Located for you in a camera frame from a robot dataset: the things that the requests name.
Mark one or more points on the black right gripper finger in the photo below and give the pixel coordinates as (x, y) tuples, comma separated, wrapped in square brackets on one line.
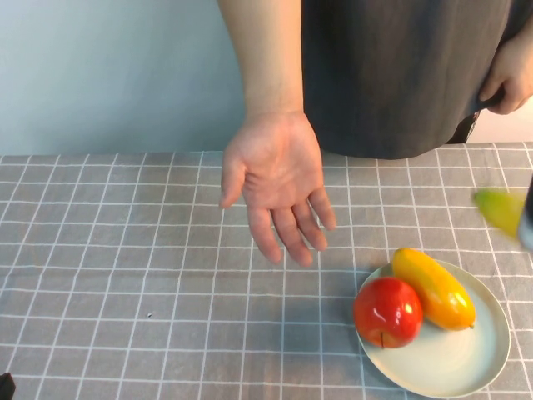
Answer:
[(527, 229)]

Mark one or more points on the yellow toy banana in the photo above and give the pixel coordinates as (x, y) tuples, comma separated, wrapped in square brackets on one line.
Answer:
[(499, 208)]

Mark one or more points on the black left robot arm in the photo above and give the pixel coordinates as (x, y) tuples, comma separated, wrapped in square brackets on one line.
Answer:
[(6, 387)]

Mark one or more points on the person's right forearm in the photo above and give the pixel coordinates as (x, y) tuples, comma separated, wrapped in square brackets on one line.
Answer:
[(266, 58)]

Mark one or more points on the person's left hand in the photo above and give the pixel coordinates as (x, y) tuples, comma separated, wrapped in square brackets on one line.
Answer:
[(512, 75)]

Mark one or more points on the person's right hand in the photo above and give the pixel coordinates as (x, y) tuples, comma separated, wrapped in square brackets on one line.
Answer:
[(279, 166)]

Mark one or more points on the orange yellow toy mango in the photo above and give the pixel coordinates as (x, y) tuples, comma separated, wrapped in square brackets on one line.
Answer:
[(437, 291)]

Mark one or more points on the black trousers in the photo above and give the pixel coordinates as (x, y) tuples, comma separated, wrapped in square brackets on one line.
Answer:
[(466, 127)]

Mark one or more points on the pale green plate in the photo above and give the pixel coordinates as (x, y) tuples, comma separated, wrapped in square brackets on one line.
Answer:
[(449, 358)]

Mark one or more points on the red toy apple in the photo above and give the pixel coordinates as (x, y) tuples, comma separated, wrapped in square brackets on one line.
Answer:
[(387, 312)]

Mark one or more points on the dark grey apron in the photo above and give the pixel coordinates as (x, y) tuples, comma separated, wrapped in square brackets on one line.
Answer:
[(395, 75)]

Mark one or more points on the grey checked tablecloth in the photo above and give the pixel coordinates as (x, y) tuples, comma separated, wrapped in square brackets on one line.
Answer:
[(166, 271)]

